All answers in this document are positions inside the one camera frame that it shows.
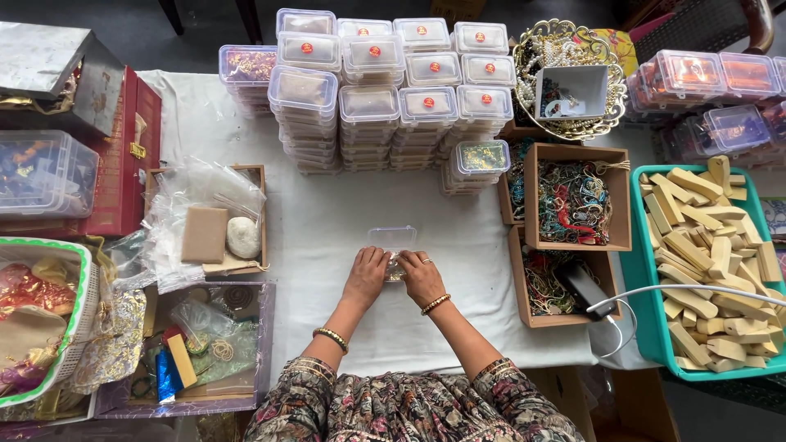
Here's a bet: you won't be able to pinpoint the person's left hand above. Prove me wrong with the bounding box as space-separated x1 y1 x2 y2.
341 247 392 308

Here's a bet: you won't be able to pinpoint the person's right hand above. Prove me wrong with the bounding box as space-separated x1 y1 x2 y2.
396 250 448 308

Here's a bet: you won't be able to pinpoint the small clear plastic box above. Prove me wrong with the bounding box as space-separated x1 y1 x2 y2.
367 225 418 283

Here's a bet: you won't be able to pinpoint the gold beaded bangle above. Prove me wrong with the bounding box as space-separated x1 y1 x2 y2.
420 293 453 318
312 327 350 356

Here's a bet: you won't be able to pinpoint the white table cloth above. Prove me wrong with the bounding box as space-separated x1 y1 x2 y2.
136 69 661 389

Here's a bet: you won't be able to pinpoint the clear box with gold-green filling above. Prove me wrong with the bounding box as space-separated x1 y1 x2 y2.
453 139 512 177

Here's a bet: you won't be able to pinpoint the cardboard box of teal beads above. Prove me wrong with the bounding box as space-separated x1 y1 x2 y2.
496 122 541 226

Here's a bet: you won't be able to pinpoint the wooden tray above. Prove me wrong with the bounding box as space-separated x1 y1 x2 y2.
142 163 269 278

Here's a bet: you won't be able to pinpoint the white round stone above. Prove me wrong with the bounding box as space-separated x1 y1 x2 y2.
225 216 263 260

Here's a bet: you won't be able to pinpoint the floral patterned dress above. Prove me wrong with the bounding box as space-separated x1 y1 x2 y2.
244 356 585 442

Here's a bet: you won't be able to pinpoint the stacks of red-sticker clear boxes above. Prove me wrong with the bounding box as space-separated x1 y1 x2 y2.
268 8 518 197

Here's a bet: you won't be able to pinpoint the brown flat pad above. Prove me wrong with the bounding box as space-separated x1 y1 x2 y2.
181 205 230 265

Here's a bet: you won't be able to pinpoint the black power bank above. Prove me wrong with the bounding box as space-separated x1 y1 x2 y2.
554 260 618 321

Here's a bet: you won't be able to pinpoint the heap of clear plastic bags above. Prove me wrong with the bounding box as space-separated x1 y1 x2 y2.
103 155 268 295

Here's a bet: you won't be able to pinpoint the purple cardboard tray of trinkets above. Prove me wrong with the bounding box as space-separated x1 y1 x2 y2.
93 281 277 421

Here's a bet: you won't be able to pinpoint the yellow rectangular block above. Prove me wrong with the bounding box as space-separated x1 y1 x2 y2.
166 333 199 390

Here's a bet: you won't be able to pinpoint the stack of gold-floral clear boxes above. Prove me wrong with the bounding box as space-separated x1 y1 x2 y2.
219 45 278 119

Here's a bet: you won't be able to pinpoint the teal plastic tray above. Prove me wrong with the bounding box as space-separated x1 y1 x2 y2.
618 163 786 383

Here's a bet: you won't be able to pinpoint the small grey open box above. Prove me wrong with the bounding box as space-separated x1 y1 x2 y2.
534 64 609 122

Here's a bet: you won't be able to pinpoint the blue foil packet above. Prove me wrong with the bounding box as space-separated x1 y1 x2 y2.
154 347 185 405

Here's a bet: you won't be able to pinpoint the brown cardboard carton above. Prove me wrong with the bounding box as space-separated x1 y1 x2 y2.
522 366 682 442

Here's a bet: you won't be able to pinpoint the ornate gold tray with pearls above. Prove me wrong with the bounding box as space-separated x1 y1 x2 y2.
511 18 628 142

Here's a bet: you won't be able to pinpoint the red hinged case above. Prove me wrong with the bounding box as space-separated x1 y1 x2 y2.
0 65 163 239

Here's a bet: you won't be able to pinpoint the gold organza pouch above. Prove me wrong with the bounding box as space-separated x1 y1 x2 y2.
61 236 149 397

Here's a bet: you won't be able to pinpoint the dark chair legs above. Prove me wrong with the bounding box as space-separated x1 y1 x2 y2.
156 0 265 46

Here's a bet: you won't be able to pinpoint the yellow floral printed bag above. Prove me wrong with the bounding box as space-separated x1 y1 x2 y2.
589 27 641 79

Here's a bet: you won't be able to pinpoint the pile of wooden blocks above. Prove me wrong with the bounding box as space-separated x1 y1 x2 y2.
637 155 786 373

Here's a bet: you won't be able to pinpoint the stacks of orange-filled clear boxes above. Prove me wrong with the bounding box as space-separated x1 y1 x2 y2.
625 49 786 169

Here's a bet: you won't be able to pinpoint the large clear storage tub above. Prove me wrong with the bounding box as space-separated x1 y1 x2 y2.
0 129 100 220

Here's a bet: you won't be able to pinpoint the white green-rimmed basket of pouches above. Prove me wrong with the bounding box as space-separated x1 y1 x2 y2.
0 236 102 410

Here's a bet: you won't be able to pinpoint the dark wooden chair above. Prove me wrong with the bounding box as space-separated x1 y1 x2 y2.
626 0 777 65

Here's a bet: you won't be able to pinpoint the silver metal box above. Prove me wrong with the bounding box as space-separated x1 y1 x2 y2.
0 20 126 138

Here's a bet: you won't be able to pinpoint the cardboard box of gold chains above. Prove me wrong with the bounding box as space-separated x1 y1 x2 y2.
507 225 622 329

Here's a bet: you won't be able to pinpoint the cardboard box of colourful bracelets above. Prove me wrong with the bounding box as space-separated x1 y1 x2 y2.
524 142 633 253

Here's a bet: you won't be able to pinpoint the white cable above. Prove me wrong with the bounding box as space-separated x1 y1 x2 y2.
585 283 786 360

